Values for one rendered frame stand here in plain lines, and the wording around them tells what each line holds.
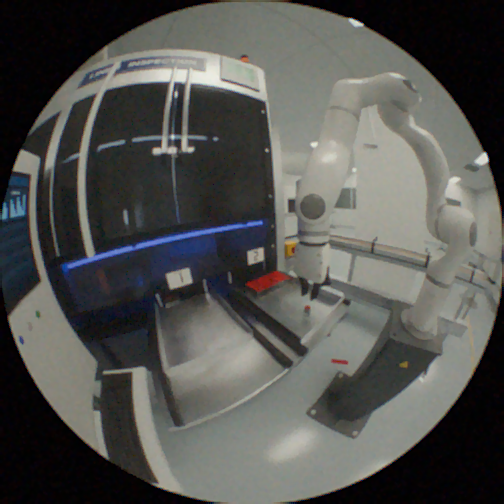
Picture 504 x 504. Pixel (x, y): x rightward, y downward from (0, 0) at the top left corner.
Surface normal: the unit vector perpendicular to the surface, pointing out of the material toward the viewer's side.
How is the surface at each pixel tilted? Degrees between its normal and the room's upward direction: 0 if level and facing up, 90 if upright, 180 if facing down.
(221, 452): 0
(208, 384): 0
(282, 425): 0
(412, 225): 90
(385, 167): 90
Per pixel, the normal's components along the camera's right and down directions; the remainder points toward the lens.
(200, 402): -0.07, -0.95
